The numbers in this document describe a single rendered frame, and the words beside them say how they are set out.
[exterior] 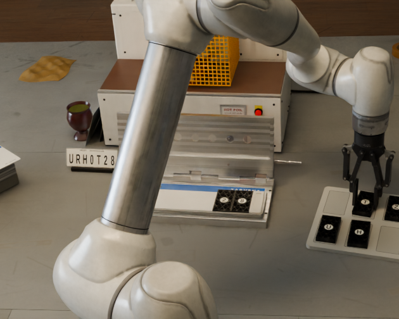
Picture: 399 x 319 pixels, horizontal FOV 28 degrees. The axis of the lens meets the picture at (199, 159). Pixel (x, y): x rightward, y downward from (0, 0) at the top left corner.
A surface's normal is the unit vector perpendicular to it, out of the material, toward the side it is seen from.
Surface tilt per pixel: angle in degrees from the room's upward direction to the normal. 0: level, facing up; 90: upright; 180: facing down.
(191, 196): 0
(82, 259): 54
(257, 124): 78
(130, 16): 90
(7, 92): 0
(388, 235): 0
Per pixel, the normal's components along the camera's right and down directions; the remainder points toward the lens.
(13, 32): -0.07, -0.84
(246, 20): 0.15, 0.78
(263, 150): -0.18, 0.36
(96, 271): -0.45, -0.18
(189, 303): 0.52, -0.07
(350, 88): -0.74, 0.39
